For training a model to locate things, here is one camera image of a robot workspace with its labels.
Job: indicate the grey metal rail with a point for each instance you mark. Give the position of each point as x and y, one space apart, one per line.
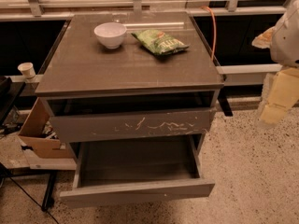
247 74

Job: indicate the white paper cup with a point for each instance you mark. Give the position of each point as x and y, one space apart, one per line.
27 70

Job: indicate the white ceramic bowl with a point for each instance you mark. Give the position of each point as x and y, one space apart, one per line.
110 34

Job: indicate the green chip bag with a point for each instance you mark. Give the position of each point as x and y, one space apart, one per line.
159 42

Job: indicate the grey drawer cabinet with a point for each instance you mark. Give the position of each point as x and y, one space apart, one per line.
85 78

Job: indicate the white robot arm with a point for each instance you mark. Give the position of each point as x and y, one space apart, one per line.
282 40

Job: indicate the black table leg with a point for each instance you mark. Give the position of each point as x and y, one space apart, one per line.
48 200

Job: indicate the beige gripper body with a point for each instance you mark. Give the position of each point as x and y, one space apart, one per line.
287 44

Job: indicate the brown cardboard box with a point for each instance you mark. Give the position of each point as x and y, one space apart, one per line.
31 134

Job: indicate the grey top drawer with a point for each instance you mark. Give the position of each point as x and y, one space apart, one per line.
117 126

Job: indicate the grey drawer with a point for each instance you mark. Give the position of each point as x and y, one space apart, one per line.
117 126
141 170

